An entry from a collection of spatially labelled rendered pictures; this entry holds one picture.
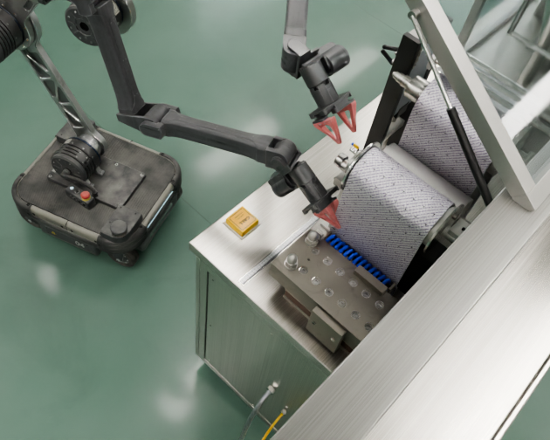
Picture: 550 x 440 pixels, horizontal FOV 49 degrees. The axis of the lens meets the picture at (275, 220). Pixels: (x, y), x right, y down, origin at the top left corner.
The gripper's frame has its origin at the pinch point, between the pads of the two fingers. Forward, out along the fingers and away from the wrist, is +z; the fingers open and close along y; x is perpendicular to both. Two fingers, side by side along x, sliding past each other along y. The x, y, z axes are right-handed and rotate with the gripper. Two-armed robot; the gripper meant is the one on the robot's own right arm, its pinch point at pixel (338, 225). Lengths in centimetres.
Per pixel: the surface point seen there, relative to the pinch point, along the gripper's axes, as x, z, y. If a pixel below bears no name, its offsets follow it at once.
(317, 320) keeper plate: -0.4, 14.9, 22.0
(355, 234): 4.5, 3.9, 0.3
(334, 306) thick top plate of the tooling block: 3.3, 14.3, 17.5
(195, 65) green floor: -171, -89, -96
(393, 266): 10.0, 15.6, 0.3
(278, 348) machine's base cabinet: -24.7, 20.5, 25.8
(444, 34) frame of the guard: 73, -27, 13
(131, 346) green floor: -119, 6, 40
